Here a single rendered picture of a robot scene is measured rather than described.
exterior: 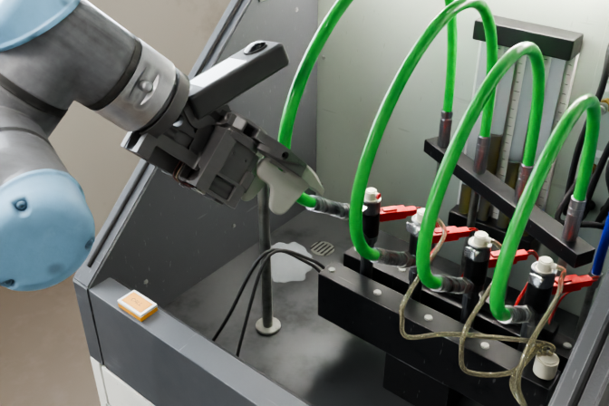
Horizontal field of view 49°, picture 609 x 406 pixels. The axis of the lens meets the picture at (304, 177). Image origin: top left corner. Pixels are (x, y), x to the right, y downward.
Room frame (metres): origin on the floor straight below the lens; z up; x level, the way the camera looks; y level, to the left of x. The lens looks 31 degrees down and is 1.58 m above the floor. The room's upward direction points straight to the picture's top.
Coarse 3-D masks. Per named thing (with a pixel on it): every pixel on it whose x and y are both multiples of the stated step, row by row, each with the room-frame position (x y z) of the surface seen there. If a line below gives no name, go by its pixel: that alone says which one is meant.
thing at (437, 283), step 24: (528, 48) 0.67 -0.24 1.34; (504, 72) 0.63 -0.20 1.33; (480, 96) 0.60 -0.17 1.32; (456, 144) 0.57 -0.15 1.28; (528, 144) 0.74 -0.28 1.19; (528, 168) 0.74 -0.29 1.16; (432, 192) 0.55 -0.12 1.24; (432, 216) 0.54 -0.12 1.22; (432, 288) 0.56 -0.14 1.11; (456, 288) 0.59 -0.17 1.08
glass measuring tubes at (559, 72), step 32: (480, 32) 0.93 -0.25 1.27; (512, 32) 0.90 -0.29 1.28; (544, 32) 0.88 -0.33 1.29; (576, 32) 0.88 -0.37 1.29; (480, 64) 0.93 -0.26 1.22; (576, 64) 0.88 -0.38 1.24; (512, 96) 0.92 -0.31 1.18; (512, 128) 0.91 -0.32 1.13; (544, 128) 0.86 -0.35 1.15; (512, 160) 0.89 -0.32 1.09; (544, 192) 0.87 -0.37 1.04; (448, 224) 0.94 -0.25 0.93; (480, 224) 0.90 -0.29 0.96
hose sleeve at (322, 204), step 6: (318, 198) 0.66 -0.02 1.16; (324, 198) 0.67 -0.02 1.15; (318, 204) 0.65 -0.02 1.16; (324, 204) 0.66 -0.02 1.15; (330, 204) 0.67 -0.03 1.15; (336, 204) 0.69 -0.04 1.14; (342, 204) 0.70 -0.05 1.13; (318, 210) 0.66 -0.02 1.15; (324, 210) 0.67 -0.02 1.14; (330, 210) 0.67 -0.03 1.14; (336, 210) 0.68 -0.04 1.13; (342, 210) 0.69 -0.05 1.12; (336, 216) 0.69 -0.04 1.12; (342, 216) 0.69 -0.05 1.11
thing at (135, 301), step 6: (132, 294) 0.72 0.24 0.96; (126, 300) 0.71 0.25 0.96; (132, 300) 0.71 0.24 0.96; (138, 300) 0.71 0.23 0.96; (144, 300) 0.71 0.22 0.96; (120, 306) 0.71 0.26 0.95; (132, 306) 0.70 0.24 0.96; (138, 306) 0.70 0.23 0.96; (144, 306) 0.70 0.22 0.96; (150, 312) 0.69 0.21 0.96; (138, 318) 0.68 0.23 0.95; (144, 318) 0.68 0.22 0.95
